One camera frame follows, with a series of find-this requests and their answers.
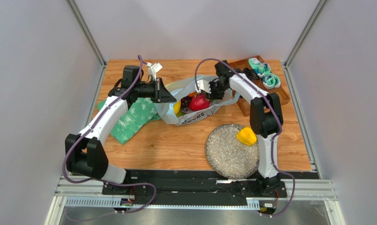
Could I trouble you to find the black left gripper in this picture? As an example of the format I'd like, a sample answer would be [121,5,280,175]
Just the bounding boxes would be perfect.
[134,78,176,104]

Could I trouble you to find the light blue plastic bag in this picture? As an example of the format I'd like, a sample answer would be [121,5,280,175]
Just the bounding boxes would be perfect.
[154,77,239,126]

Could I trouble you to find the red fake dragon fruit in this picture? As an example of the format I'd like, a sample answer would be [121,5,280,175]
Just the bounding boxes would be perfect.
[189,94,211,112]

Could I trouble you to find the yellow fake bell pepper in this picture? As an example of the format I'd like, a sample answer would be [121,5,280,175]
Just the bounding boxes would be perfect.
[236,127,257,146]

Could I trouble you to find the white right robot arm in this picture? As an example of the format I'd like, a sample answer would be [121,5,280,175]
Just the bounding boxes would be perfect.
[209,60,283,196]

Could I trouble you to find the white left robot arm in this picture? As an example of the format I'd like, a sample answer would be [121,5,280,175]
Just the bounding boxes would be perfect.
[63,63,176,184]

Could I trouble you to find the yellow fake banana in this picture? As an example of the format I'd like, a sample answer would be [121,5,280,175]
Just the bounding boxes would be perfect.
[173,101,181,115]

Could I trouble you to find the orange fake fruit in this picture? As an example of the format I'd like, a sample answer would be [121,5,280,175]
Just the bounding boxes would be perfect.
[188,91,197,98]

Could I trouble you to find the dark fake grapes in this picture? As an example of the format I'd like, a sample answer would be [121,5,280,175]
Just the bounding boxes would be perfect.
[180,96,192,113]

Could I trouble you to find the green white cloth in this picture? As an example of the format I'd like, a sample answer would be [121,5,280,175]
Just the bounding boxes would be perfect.
[110,98,161,145]

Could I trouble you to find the black patterned rolled sock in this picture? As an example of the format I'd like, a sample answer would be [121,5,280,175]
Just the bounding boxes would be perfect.
[243,67,260,82]

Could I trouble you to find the green white sock far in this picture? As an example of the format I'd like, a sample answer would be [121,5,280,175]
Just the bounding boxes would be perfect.
[248,58,271,78]

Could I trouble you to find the green white sock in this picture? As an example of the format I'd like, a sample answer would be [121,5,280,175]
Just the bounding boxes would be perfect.
[248,58,271,78]
[262,73,281,90]

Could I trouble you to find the green white sock near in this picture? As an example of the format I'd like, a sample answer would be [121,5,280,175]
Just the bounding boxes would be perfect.
[262,73,281,90]

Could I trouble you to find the speckled round plate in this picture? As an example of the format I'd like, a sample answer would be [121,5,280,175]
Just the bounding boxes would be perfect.
[205,124,260,180]

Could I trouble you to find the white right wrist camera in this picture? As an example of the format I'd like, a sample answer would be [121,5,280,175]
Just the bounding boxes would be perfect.
[195,80,211,94]

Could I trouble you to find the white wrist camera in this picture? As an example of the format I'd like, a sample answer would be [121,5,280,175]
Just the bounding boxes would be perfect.
[195,80,211,94]
[146,62,162,81]

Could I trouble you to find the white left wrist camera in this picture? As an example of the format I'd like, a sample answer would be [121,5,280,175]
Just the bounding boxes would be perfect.
[146,62,162,81]

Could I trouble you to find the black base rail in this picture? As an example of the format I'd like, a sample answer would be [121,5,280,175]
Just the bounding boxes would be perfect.
[102,169,287,206]

